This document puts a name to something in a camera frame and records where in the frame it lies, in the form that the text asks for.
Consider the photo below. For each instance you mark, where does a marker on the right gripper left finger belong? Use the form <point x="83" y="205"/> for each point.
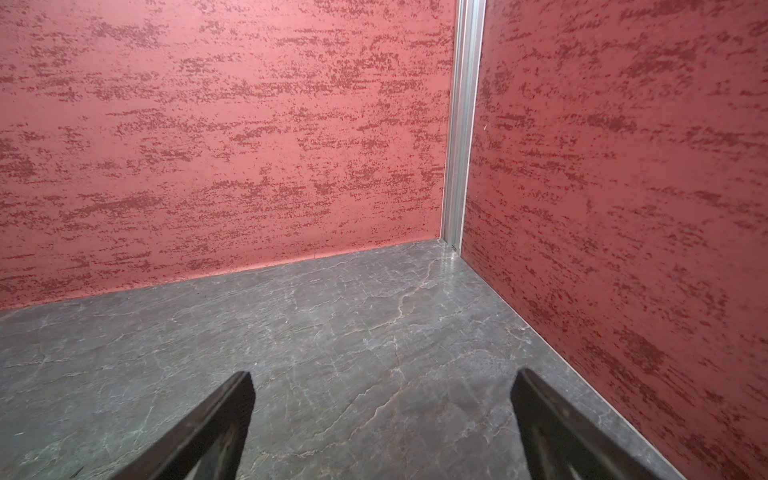
<point x="207" y="443"/>

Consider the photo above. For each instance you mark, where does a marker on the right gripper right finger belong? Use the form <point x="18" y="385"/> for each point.
<point x="560" y="442"/>

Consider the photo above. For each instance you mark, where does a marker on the right aluminium corner post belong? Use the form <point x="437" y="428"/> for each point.
<point x="470" y="19"/>

